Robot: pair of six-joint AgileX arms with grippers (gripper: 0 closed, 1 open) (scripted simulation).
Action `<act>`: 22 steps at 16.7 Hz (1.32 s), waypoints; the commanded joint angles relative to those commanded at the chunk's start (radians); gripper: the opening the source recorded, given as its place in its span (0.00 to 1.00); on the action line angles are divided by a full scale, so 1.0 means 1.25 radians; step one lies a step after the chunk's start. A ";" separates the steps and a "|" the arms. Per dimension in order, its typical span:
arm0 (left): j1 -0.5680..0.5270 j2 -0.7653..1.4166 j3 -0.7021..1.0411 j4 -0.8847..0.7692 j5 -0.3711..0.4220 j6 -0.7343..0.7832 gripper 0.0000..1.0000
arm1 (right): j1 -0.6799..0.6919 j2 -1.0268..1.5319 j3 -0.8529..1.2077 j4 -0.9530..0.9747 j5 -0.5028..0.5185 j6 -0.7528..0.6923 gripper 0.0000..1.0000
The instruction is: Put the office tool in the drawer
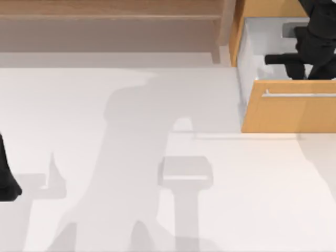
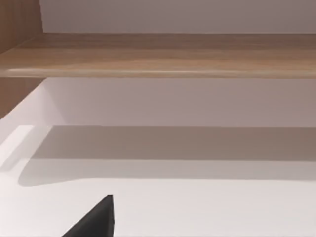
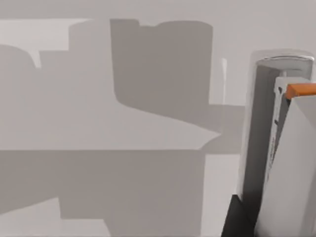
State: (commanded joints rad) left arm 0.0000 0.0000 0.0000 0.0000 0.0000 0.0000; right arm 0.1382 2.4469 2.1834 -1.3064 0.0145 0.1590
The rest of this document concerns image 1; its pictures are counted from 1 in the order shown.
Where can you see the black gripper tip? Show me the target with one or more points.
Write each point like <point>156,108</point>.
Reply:
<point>7,178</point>

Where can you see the wooden open shelf unit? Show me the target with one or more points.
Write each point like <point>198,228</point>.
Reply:
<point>110,23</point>

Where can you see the wooden cupboard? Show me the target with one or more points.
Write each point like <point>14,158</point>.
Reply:
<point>270,8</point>

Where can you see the grey pierced drawer inside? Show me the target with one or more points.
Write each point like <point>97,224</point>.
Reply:
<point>260,44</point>

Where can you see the pale wooden drawer front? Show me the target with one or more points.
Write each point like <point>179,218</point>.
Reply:
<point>288,115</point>

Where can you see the grey rounded box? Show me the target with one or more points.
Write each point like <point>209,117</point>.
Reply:
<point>288,30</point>

